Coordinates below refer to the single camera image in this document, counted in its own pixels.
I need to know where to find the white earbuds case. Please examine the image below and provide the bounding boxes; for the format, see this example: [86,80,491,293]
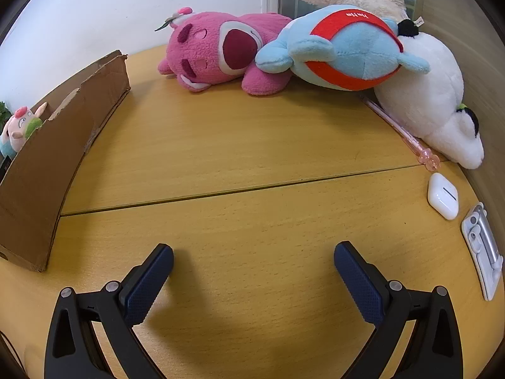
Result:
[428,172,459,220]

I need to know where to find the white plush toy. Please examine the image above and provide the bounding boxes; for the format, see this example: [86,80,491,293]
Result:
[373,18,485,170]

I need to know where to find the pink translucent pen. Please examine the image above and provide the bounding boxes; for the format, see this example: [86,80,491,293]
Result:
[361,97,440,168]

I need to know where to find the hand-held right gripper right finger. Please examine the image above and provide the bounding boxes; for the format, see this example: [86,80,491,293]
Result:
[334,241,465,379]

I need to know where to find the pink bear plush toy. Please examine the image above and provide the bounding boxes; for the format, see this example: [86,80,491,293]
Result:
[156,7,293,96]

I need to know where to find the pink pig plush toy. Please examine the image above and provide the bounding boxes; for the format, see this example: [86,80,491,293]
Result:
[0,106,48,159]

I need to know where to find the blue plush toy red band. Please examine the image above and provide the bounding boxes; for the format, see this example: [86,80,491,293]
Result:
[255,5,430,91]

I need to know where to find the wooden desktop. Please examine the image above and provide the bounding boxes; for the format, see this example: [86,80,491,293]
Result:
[0,43,502,379]

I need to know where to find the brown cardboard box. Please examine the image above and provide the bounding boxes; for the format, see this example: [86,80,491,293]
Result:
[0,50,131,272]

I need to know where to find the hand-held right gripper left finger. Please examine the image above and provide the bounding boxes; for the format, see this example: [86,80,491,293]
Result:
[44,244,175,379]

